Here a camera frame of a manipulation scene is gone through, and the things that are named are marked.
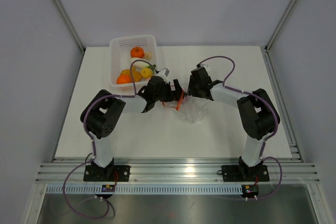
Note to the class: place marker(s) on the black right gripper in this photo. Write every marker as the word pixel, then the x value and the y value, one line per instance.
pixel 190 91

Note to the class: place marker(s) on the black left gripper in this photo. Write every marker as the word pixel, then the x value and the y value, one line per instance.
pixel 174 95

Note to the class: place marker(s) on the clear zip top bag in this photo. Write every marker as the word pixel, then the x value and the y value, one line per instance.
pixel 188 109

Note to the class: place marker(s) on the fake yellow lemon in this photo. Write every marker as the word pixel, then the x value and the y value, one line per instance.
pixel 146 73

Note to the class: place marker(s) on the fake brown ginger root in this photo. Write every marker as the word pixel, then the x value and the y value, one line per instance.
pixel 136 74

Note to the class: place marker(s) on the fake white radish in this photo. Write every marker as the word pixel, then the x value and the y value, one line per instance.
pixel 139 63

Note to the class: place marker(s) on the fake white garlic bulb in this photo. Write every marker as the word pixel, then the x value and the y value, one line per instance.
pixel 148 55

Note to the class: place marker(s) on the fake orange pumpkin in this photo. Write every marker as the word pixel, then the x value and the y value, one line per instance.
pixel 137 52

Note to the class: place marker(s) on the fake orange fruit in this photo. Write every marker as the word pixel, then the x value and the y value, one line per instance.
pixel 123 79

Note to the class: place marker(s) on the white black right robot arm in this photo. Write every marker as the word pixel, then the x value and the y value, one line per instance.
pixel 258 115

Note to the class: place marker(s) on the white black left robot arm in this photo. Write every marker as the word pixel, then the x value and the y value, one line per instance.
pixel 100 117

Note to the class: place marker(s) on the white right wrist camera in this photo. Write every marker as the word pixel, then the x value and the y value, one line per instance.
pixel 206 67

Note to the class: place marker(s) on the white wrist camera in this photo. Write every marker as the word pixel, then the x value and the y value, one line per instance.
pixel 206 67
pixel 163 73

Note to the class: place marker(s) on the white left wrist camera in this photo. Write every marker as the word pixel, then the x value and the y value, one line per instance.
pixel 163 73

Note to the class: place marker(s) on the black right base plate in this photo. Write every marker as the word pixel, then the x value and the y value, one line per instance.
pixel 232 173

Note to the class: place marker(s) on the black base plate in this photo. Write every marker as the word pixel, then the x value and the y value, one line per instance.
pixel 116 173
pixel 232 173

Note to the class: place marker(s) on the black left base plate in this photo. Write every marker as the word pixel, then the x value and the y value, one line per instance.
pixel 116 173

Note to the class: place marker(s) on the white slotted cable duct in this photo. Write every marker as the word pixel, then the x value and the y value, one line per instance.
pixel 123 189

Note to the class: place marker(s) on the aluminium frame post right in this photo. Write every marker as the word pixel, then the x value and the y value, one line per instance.
pixel 281 24

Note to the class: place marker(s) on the aluminium frame post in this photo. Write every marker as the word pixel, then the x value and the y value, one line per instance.
pixel 281 24
pixel 67 21

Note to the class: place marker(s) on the aluminium mounting rail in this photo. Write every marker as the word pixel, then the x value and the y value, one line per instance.
pixel 177 170

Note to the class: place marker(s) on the aluminium frame post left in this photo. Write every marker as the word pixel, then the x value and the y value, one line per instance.
pixel 67 21

